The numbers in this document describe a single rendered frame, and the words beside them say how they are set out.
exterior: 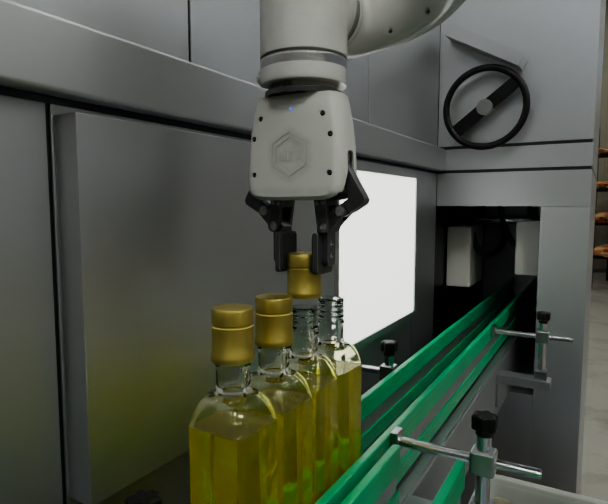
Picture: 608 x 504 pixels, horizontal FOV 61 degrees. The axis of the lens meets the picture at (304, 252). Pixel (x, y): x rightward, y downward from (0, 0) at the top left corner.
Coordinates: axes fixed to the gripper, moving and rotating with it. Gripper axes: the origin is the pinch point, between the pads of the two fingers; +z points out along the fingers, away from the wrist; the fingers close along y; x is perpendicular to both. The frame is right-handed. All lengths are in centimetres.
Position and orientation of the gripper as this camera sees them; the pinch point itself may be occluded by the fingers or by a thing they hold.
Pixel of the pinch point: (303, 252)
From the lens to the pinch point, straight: 51.6
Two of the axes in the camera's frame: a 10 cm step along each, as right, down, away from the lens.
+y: 8.7, 0.4, -4.9
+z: 0.0, 10.0, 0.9
